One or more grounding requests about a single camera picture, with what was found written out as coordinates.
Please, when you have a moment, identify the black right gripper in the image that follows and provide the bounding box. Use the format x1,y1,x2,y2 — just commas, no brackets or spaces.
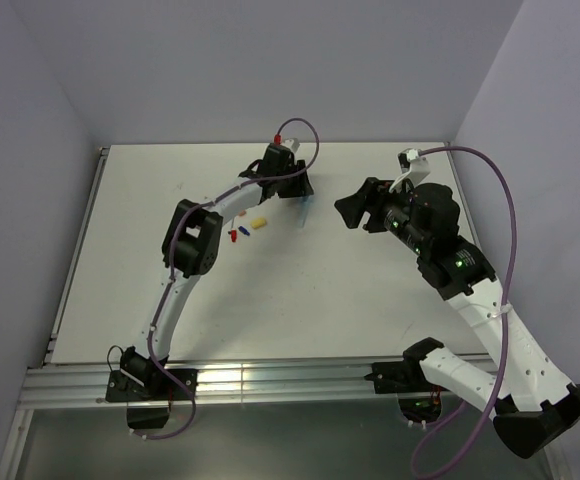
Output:
334,176,429,254

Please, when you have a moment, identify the light blue marker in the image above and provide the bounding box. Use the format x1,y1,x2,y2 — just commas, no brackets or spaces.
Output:
298,196,314,229

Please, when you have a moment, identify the yellow marker cap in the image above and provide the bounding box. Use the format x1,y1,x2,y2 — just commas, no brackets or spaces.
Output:
250,217,267,229

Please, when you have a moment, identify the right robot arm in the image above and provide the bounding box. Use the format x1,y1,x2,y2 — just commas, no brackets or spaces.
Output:
334,177,580,459

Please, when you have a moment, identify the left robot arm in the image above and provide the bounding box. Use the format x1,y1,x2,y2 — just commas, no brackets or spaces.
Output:
120,136,314,399

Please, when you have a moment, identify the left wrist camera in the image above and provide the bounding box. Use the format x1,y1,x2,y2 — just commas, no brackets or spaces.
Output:
281,138,301,154

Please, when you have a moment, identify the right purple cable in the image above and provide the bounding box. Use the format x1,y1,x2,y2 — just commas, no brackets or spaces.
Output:
409,143,517,476

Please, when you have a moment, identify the purple cable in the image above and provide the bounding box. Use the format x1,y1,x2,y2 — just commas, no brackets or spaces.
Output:
147,118,320,441
409,143,517,476

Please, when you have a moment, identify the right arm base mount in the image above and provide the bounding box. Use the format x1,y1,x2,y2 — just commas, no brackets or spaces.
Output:
364,360,446,430

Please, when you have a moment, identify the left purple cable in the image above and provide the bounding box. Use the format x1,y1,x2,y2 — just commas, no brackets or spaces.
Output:
147,118,320,441

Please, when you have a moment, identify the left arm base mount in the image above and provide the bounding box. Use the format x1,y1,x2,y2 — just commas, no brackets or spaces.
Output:
105,370,189,430

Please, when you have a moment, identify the aluminium rail frame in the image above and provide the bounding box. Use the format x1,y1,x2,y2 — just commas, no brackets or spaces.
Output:
0,141,569,480

